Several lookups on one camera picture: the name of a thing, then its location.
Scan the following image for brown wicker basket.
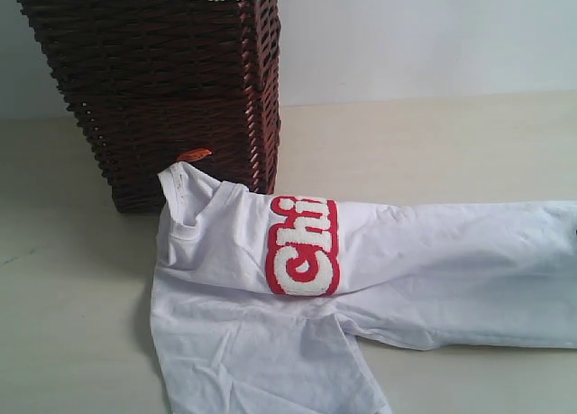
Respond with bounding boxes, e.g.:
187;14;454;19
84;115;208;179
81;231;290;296
18;0;280;213

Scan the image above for orange clothing tag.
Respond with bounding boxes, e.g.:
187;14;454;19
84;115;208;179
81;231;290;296
177;148;212;162

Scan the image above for white t-shirt red lettering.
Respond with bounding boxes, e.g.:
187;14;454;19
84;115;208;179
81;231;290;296
150;162;576;413

